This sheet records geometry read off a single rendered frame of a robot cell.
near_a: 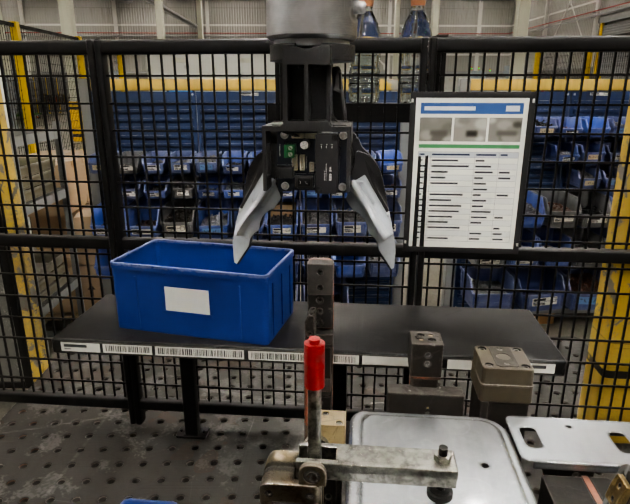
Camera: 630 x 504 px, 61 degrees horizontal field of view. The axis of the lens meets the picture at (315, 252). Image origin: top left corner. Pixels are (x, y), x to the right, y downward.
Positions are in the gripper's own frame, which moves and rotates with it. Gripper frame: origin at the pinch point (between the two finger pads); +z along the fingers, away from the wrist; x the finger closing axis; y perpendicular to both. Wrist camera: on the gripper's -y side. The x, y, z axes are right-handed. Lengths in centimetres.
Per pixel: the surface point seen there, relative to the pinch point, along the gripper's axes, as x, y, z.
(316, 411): 0.3, 0.1, 16.4
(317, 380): 0.4, 0.3, 12.5
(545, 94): 86, -213, -14
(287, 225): -28, -175, 41
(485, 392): 24.0, -24.1, 27.5
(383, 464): 7.6, 0.7, 22.1
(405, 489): 10.7, -4.3, 29.4
